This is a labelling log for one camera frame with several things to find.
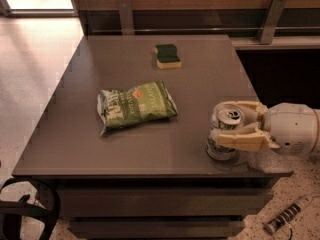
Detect green chips bag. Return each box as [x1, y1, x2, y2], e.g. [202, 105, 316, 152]
[97, 81, 178, 134]

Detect left metal bracket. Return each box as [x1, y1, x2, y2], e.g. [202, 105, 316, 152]
[117, 0, 135, 35]

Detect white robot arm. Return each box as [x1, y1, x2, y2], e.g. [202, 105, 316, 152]
[210, 101, 320, 156]

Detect lower grey drawer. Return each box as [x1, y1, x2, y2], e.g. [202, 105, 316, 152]
[69, 221, 244, 240]

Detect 7up soda can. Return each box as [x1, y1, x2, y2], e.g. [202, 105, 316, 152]
[206, 103, 245, 161]

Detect white power strip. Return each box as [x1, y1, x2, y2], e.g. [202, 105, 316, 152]
[264, 195, 314, 235]

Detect metal rail bar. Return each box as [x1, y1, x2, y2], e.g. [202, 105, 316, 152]
[91, 26, 320, 34]

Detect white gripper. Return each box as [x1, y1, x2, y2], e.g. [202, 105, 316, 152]
[216, 101, 315, 156]

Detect right metal bracket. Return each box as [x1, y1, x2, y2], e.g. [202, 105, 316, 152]
[257, 0, 287, 45]

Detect green and yellow sponge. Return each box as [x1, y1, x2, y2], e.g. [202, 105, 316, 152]
[154, 44, 182, 69]

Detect metal bracket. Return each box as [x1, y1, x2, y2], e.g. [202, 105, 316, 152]
[117, 0, 135, 35]
[257, 0, 287, 45]

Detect grey drawer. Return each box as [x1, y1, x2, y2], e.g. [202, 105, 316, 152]
[69, 221, 244, 240]
[58, 189, 273, 217]

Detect upper grey drawer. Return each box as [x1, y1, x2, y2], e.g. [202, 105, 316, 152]
[58, 189, 273, 217]

